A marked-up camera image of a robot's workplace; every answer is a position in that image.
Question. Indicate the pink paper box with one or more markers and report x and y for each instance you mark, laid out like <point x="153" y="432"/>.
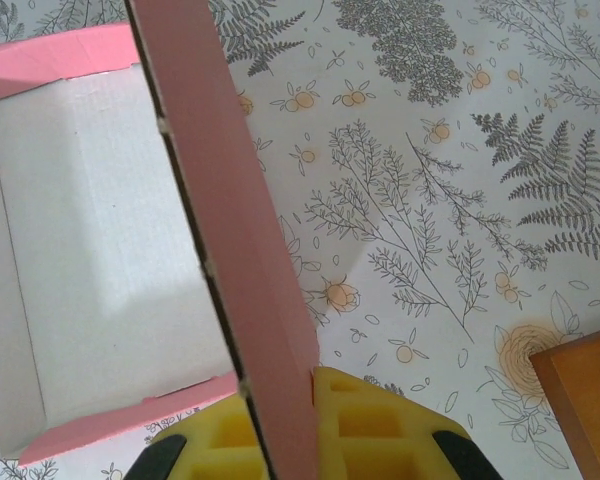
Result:
<point x="230" y="200"/>

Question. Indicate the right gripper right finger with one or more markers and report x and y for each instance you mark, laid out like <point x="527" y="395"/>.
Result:
<point x="380" y="440"/>

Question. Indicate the brown wooden box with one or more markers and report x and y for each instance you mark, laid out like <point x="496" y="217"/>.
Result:
<point x="585" y="400"/>

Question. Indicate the floral table cover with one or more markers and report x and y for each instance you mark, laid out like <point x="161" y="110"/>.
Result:
<point x="430" y="200"/>

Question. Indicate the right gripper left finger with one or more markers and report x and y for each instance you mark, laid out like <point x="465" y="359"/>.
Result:
<point x="210" y="445"/>

